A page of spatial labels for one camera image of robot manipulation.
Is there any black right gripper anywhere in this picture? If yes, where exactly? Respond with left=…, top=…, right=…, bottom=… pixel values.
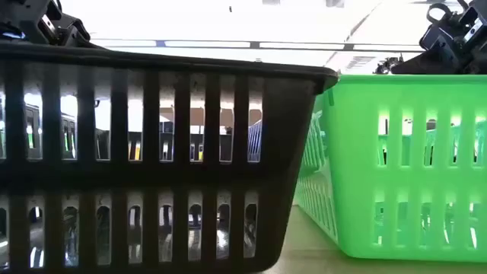
left=390, top=0, right=487, bottom=75

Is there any black ceiling camera cluster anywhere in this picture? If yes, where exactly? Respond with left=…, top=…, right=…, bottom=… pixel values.
left=374, top=56, right=404, bottom=75

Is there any green slotted plastic basket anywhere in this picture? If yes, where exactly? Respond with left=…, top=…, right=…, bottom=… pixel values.
left=294, top=74, right=487, bottom=263

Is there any long ceiling light bar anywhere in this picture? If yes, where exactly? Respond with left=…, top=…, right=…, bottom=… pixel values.
left=91, top=38, right=424, bottom=53

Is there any large black slotted plastic basket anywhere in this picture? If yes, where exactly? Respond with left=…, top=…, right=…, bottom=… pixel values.
left=0, top=40, right=339, bottom=274

